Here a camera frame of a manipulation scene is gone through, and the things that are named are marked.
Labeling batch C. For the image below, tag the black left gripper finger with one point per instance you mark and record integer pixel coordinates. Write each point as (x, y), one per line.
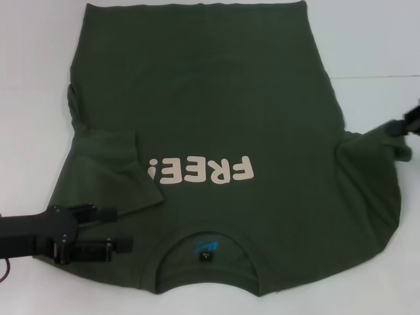
(106, 216)
(123, 244)

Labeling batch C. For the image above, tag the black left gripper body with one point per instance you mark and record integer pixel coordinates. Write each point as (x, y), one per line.
(55, 226)

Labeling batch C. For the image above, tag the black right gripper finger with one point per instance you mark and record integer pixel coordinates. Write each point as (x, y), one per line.
(414, 119)
(397, 128)

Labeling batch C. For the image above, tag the dark green FREE t-shirt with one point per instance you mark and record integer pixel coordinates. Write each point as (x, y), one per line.
(203, 98)

